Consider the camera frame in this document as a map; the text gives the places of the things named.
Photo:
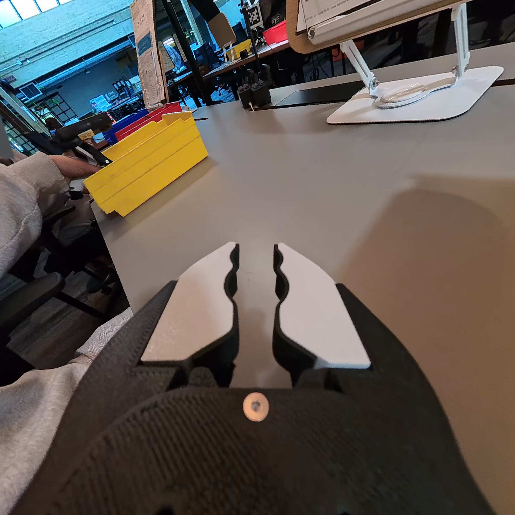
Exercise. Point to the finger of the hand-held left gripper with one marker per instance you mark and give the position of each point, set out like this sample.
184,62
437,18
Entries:
94,156

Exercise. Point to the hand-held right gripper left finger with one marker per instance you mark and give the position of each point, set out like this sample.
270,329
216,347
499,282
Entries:
189,318

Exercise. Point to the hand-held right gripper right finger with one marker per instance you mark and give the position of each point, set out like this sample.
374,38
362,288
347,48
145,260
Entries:
322,318

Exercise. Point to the yellow plastic bin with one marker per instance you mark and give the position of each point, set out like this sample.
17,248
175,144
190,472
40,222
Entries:
241,46
153,169

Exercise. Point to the person's left forearm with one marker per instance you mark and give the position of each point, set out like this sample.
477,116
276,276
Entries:
24,201

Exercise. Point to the grey desk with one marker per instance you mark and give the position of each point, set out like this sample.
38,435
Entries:
322,181

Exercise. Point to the long wooden office desk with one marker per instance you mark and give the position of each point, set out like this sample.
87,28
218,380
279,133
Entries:
241,64

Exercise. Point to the person's left hand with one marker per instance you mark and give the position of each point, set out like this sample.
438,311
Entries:
74,169

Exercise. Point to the blue plastic bin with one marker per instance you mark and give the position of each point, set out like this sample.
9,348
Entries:
120,128

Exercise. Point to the red plastic bin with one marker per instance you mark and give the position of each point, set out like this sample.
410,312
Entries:
275,34
161,112

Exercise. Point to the black office chair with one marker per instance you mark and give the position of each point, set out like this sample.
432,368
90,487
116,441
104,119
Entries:
72,249

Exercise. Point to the wooden board with sheet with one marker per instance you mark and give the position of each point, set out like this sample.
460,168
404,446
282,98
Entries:
149,52

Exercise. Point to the black battery charger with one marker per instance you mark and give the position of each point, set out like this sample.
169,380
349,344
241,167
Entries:
244,96
261,93

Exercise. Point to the person's grey sweatshirt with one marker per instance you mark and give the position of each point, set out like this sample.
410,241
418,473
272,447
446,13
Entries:
40,402

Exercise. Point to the fiducial marker tag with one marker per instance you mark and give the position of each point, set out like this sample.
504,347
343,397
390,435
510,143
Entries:
253,16

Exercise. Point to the printed instruction sheet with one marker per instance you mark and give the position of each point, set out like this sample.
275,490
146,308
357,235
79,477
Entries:
342,12

